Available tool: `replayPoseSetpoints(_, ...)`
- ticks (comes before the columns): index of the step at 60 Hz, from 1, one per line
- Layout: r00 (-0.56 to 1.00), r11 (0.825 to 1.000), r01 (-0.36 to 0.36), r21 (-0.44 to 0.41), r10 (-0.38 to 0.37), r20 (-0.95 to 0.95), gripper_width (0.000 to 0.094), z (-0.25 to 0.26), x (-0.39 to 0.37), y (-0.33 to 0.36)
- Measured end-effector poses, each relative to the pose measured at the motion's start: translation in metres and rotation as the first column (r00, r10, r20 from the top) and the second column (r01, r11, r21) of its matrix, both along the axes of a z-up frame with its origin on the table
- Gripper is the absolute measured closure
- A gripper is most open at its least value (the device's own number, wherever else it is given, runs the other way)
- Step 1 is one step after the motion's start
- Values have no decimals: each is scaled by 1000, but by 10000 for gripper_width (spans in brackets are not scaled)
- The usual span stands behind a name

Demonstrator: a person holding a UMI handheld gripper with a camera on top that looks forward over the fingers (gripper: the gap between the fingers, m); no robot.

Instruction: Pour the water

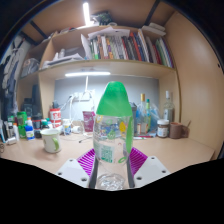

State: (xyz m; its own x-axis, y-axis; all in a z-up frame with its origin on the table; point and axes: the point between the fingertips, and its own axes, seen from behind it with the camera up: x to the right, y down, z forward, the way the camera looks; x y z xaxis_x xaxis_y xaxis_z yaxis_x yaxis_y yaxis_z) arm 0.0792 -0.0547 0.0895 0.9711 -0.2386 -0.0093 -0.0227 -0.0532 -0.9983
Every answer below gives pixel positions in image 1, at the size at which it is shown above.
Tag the slim bottle with green cap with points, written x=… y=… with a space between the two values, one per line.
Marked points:
x=147 y=106

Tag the white wall power strip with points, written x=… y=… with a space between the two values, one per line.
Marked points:
x=83 y=96

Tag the brown ceramic mug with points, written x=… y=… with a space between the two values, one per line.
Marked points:
x=175 y=130

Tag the green plastic container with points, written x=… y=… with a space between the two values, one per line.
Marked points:
x=22 y=121

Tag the clear bottle with green cap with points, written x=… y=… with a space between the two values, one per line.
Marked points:
x=113 y=100

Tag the maroon packet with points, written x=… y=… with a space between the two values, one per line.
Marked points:
x=88 y=121

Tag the brown jar with white lid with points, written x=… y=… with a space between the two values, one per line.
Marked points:
x=162 y=129

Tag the white ceiling light tube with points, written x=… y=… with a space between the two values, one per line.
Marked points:
x=86 y=13

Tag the white light bar under shelf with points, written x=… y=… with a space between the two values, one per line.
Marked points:
x=87 y=74

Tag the tall clear glass bottle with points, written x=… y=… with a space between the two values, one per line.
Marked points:
x=168 y=108

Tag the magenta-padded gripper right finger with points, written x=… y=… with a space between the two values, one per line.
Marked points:
x=151 y=168

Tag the wooden shelf unit with books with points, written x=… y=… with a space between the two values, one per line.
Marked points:
x=113 y=66

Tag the red and white can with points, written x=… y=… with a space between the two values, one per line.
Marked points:
x=55 y=116

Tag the black metal frame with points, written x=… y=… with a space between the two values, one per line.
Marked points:
x=38 y=29

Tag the dark hanging clothes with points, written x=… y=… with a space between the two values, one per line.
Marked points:
x=10 y=73

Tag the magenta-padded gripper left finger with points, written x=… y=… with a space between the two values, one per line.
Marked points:
x=71 y=170

